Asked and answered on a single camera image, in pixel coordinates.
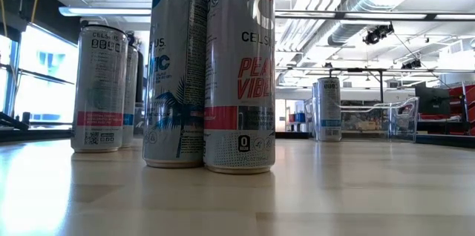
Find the red band Celsius can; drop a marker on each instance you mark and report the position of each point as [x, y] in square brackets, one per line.
[98, 91]
[237, 80]

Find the blue band Celsius can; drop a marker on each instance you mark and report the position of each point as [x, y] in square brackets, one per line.
[329, 110]
[174, 80]
[130, 98]

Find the red plastic crate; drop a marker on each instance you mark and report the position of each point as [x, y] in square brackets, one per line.
[292, 117]

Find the blue plastic crate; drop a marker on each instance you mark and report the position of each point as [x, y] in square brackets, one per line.
[300, 117]

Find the black cylindrical column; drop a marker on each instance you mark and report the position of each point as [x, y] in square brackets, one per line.
[140, 80]

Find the black ceiling spotlight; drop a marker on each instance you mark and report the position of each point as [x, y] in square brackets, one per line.
[411, 64]
[130, 38]
[378, 33]

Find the long ceiling light bar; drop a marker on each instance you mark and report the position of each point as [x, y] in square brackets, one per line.
[111, 11]

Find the clear plastic bin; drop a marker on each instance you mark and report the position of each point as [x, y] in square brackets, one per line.
[393, 121]

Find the large window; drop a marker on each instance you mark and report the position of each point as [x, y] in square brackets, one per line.
[44, 80]

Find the black monitor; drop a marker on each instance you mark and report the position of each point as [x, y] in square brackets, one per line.
[432, 100]

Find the red cabinet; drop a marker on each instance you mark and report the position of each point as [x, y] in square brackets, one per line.
[462, 98]

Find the silver ventilation duct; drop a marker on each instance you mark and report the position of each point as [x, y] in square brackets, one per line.
[352, 32]

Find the black background rig frame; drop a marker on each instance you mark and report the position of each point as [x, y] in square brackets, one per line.
[381, 84]

